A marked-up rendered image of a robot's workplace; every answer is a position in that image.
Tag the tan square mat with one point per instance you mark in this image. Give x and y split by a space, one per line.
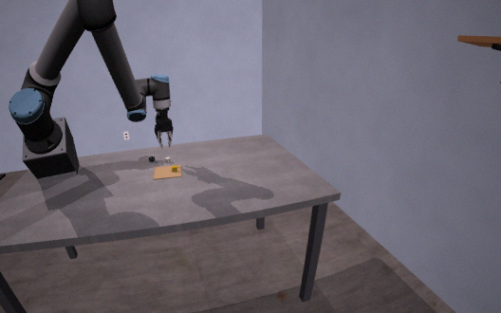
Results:
167 172

